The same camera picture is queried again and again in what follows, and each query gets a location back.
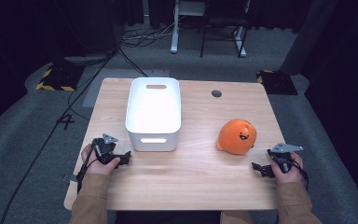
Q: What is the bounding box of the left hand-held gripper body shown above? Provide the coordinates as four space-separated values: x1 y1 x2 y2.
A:
91 133 126 166

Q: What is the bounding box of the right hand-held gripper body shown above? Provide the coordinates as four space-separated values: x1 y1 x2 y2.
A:
267 142 304 175

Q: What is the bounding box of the orange smiling plush toy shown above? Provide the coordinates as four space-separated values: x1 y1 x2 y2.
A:
215 118 258 157

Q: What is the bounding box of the white plastic storage bin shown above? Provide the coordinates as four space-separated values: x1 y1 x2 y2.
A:
125 77 183 153

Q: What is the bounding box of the person's left hand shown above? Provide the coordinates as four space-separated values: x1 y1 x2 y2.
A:
80 143 121 176

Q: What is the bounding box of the person's right hand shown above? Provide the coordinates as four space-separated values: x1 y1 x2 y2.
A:
270 151 305 185

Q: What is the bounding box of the white desk leg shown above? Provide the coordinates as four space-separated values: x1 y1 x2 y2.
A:
233 25 248 58
170 0 182 55

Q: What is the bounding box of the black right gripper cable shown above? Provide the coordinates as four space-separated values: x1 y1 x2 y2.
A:
291 159 310 191

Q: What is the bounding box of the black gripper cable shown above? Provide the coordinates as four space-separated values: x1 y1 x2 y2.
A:
291 159 310 191
76 142 100 194

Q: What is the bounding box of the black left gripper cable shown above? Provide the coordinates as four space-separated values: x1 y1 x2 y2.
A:
76 142 100 194

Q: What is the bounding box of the long black floor cable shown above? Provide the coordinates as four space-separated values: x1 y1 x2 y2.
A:
0 46 120 224

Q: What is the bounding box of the black yellow striped base plate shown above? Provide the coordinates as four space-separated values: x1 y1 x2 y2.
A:
255 69 299 96
34 63 86 92

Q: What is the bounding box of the short black floor cable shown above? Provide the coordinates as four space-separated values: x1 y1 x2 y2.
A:
117 46 149 78

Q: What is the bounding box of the bundle of floor cables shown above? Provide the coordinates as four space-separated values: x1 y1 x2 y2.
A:
119 18 176 49

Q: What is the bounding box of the grey slanted post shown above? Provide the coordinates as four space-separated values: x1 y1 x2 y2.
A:
280 0 339 76

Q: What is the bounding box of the black metal chair frame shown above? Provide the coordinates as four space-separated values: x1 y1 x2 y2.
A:
200 0 252 59

